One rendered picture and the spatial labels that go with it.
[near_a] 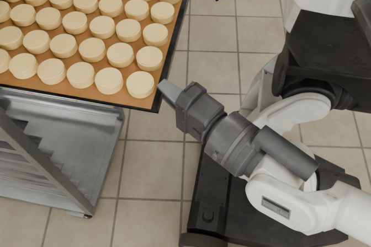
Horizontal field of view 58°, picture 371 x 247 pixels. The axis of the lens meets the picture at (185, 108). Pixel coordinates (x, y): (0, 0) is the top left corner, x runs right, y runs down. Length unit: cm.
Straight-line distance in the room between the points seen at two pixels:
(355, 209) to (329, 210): 3
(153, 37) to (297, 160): 36
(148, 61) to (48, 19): 24
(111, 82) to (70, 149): 103
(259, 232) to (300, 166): 95
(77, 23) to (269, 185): 48
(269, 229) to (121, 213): 66
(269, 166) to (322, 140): 134
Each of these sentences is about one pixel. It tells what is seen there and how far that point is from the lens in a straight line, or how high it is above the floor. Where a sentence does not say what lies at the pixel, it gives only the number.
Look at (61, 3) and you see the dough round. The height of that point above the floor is 106.
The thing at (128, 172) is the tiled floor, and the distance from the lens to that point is 167.
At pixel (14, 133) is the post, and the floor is 88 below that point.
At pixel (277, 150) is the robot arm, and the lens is 51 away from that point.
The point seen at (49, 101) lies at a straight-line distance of 168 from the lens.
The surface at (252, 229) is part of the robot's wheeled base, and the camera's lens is 144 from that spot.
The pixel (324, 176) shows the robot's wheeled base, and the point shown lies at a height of 35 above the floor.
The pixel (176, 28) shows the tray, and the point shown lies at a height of 104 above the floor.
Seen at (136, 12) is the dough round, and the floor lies 106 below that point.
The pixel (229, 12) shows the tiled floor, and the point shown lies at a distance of 227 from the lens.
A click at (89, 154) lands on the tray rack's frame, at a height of 15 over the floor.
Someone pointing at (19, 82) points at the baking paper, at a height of 104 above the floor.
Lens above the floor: 156
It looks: 60 degrees down
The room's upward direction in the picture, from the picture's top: straight up
